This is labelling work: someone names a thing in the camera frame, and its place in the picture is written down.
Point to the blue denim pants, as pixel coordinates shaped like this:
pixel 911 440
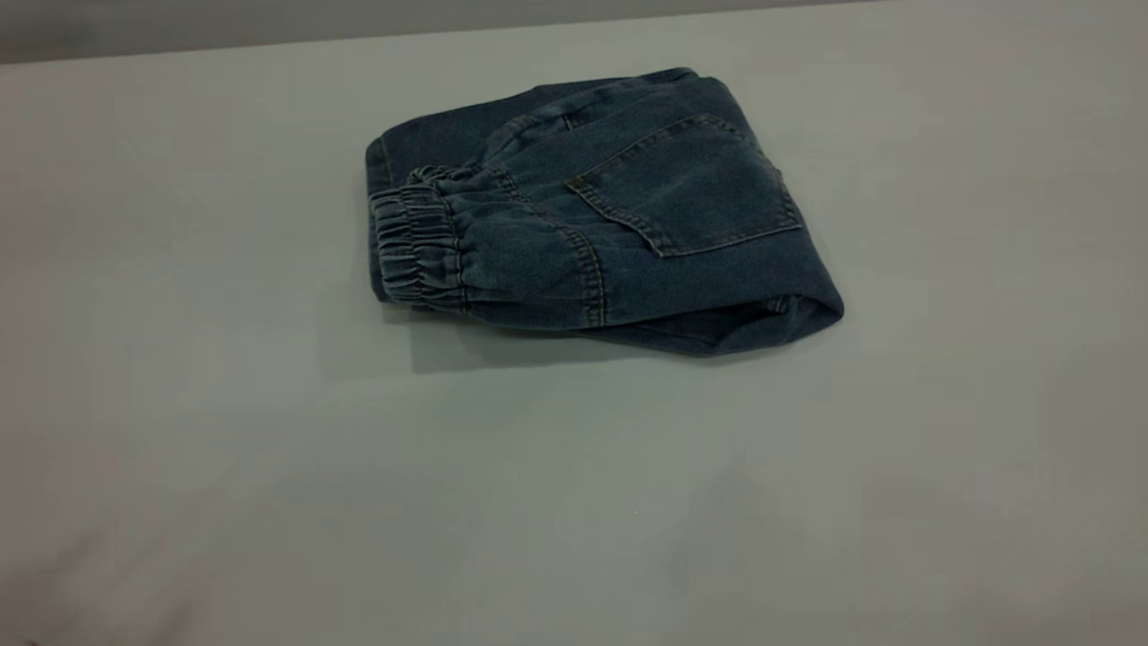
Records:
pixel 610 224

